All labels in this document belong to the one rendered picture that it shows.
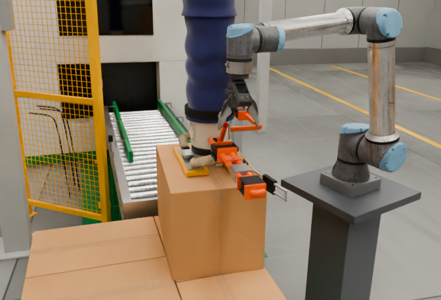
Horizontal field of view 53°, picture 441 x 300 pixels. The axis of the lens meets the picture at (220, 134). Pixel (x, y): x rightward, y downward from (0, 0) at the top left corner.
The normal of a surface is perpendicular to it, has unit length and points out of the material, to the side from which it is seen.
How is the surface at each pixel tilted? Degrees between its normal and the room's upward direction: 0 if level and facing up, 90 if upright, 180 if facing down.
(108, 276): 0
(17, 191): 90
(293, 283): 0
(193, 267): 90
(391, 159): 95
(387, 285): 0
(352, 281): 90
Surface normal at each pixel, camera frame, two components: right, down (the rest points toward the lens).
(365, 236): 0.55, 0.25
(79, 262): 0.01, -0.95
